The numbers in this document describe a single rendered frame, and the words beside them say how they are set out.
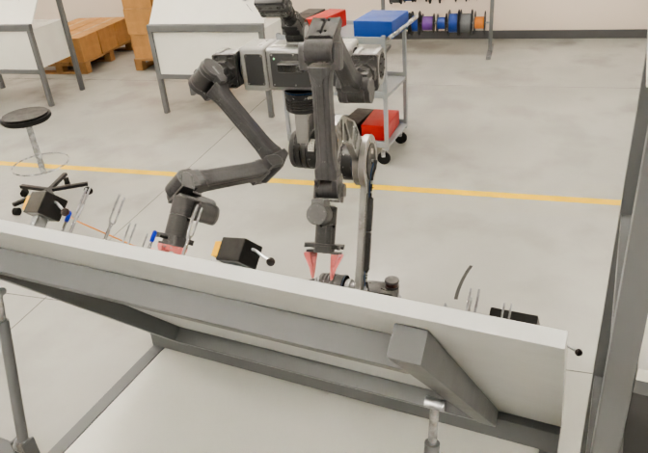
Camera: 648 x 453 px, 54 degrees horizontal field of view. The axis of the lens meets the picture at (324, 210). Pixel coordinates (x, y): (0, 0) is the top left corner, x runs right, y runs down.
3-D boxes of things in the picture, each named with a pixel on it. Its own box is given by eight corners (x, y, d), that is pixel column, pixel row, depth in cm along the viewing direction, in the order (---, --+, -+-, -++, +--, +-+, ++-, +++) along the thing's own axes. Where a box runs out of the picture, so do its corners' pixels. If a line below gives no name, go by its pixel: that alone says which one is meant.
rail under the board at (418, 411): (163, 333, 199) (159, 317, 196) (559, 437, 153) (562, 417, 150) (152, 345, 195) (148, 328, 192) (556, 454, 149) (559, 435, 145)
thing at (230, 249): (252, 295, 94) (269, 238, 96) (203, 288, 101) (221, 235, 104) (272, 304, 97) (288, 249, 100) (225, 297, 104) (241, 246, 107)
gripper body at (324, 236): (338, 252, 173) (340, 225, 173) (303, 249, 175) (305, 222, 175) (344, 251, 179) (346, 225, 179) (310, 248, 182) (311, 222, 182)
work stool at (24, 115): (10, 224, 449) (-23, 133, 416) (24, 189, 499) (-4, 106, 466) (91, 210, 458) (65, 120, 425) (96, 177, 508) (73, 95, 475)
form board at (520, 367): (561, 427, 148) (562, 419, 149) (565, 349, 59) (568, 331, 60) (154, 324, 195) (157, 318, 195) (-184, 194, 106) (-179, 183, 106)
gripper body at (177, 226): (193, 248, 170) (200, 221, 172) (174, 242, 161) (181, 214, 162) (173, 243, 173) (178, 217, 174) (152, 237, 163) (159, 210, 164)
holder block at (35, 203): (40, 241, 101) (62, 189, 103) (9, 238, 108) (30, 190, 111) (66, 251, 104) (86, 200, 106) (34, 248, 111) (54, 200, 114)
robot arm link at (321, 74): (343, 39, 161) (303, 39, 164) (337, 43, 156) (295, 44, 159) (350, 195, 179) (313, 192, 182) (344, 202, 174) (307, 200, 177)
